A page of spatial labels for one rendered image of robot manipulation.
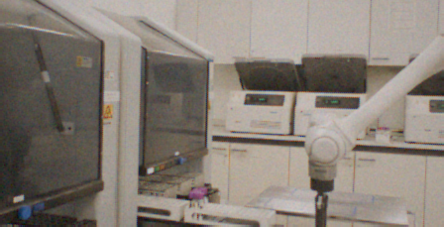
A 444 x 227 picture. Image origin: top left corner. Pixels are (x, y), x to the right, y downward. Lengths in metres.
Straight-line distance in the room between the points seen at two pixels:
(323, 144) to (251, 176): 2.75
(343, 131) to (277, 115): 2.58
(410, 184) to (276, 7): 1.84
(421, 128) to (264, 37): 1.51
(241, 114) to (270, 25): 0.85
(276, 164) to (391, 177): 0.90
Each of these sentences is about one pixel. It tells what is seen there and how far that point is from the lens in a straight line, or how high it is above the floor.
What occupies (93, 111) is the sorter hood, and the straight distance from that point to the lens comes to 1.39.
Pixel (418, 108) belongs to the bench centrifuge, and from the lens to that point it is 3.85.
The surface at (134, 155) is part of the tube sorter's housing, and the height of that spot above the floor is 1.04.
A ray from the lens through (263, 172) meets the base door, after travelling 3.99.
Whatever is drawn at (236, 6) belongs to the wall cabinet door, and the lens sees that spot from 4.37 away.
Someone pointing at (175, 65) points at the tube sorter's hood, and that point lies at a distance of 1.87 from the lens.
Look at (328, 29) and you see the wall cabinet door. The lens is 4.17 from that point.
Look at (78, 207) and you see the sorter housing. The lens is 1.52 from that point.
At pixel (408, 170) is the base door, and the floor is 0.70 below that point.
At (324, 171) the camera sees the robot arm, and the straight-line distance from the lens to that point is 1.51.
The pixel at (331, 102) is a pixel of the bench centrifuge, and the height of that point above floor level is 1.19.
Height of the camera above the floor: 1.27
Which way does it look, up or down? 2 degrees down
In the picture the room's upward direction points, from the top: 2 degrees clockwise
